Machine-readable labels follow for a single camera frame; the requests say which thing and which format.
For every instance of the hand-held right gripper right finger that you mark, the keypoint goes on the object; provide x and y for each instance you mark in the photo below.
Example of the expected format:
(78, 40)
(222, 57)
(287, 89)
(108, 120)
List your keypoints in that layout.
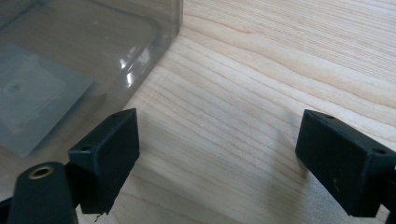
(339, 168)

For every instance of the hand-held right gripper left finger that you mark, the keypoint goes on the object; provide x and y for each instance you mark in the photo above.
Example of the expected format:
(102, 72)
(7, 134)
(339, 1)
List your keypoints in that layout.
(109, 161)

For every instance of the translucent grey plastic container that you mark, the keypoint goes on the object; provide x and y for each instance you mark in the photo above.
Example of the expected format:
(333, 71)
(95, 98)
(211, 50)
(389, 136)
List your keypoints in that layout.
(102, 37)

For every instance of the pale grey square sticker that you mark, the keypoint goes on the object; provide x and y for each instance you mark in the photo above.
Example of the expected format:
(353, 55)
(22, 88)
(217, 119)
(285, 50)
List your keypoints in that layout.
(34, 99)

